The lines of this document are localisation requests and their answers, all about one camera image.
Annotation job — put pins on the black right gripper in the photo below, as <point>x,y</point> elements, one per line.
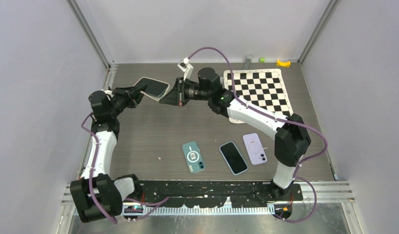
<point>177,96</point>

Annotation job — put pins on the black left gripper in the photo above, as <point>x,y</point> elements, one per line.
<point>126,93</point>

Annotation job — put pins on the cream cased phone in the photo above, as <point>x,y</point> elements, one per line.
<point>156,89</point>

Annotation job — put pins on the teal phone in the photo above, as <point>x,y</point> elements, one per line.
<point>193,157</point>

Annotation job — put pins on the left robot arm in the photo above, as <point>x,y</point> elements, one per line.
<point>95,194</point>

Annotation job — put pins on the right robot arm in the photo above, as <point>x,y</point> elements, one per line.
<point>291,138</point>

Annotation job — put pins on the light blue phone face up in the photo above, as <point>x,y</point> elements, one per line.
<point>233,158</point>

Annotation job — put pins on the lilac phone case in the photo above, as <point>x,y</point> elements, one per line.
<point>254,149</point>

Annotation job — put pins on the black white chessboard mat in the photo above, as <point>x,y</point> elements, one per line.
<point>262,87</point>

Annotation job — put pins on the yellow curved toy piece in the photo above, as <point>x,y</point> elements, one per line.
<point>285,64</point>

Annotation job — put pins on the grey metal bracket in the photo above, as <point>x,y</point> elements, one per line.
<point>248,60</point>

